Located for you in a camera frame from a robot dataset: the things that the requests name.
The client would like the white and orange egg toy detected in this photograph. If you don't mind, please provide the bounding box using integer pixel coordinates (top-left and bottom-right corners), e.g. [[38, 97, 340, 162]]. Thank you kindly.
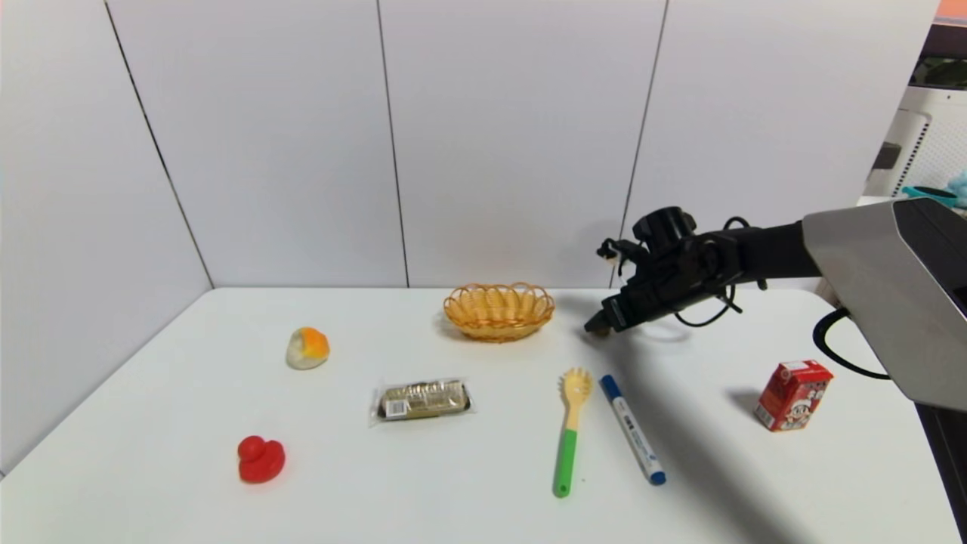
[[286, 326, 331, 371]]

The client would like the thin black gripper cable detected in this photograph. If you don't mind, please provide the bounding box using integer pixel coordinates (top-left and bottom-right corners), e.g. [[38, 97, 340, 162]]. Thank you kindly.
[[671, 215, 768, 329]]

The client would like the yellow woven wicker basket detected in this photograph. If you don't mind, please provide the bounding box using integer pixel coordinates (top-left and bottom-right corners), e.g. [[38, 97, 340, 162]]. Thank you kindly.
[[443, 283, 556, 344]]

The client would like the white pegboard panel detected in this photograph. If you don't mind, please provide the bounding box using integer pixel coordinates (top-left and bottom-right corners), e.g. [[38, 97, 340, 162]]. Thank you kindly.
[[864, 85, 967, 200]]

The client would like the white marker with blue cap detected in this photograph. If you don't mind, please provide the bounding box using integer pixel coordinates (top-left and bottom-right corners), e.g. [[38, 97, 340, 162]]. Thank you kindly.
[[600, 374, 667, 486]]

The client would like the gold wrapped snack pack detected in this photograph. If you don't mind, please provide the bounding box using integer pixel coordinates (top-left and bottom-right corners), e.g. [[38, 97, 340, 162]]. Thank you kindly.
[[369, 378, 476, 427]]

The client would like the pasta spoon with green handle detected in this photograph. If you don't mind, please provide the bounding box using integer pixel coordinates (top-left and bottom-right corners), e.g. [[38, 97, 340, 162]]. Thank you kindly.
[[552, 367, 593, 498]]

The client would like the red milk carton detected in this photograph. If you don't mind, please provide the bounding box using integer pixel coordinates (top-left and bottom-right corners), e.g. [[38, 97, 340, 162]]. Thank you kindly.
[[754, 360, 834, 432]]

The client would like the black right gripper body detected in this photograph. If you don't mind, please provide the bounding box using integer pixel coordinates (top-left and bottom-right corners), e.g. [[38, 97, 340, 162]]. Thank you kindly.
[[601, 265, 684, 332]]

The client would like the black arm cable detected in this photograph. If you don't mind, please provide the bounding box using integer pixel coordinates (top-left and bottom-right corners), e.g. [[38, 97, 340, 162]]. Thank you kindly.
[[813, 306, 894, 381]]

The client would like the red rubber duck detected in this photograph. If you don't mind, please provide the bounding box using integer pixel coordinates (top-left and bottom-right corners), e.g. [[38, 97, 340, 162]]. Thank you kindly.
[[237, 435, 286, 484]]

